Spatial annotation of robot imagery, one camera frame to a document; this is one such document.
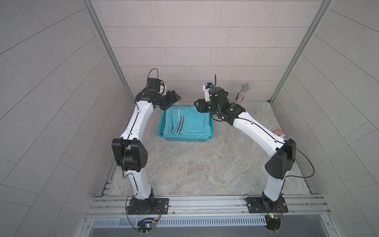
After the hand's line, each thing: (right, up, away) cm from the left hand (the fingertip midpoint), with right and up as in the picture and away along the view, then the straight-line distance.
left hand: (179, 98), depth 84 cm
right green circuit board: (+46, -61, -15) cm, 78 cm away
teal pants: (+4, -14, +5) cm, 16 cm away
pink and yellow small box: (+66, -22, +14) cm, 71 cm away
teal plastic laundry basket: (-11, -21, +3) cm, 24 cm away
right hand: (+10, -3, -5) cm, 12 cm away
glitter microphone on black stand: (+38, +2, +10) cm, 39 cm away
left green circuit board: (-13, -59, -19) cm, 63 cm away
